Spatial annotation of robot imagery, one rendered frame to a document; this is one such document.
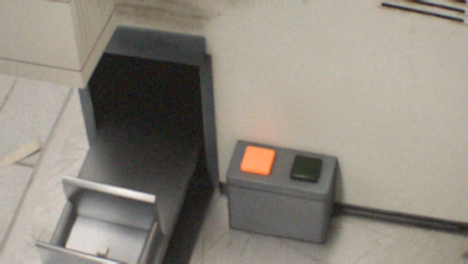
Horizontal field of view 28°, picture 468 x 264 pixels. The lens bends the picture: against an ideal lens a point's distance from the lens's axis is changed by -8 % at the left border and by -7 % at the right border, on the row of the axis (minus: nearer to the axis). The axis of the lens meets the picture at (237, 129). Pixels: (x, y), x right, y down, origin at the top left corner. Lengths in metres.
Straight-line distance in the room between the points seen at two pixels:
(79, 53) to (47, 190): 0.25
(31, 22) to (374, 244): 0.29
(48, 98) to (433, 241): 1.39
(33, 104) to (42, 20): 1.53
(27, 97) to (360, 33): 1.47
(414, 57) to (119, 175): 0.19
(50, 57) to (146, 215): 0.17
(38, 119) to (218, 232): 1.31
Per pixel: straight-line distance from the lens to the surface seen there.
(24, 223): 0.63
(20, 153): 1.84
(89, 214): 0.57
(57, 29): 0.40
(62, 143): 0.67
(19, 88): 1.96
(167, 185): 0.59
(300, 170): 0.57
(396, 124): 0.55
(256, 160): 0.58
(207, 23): 0.53
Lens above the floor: 1.37
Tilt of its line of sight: 49 degrees down
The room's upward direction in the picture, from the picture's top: 2 degrees counter-clockwise
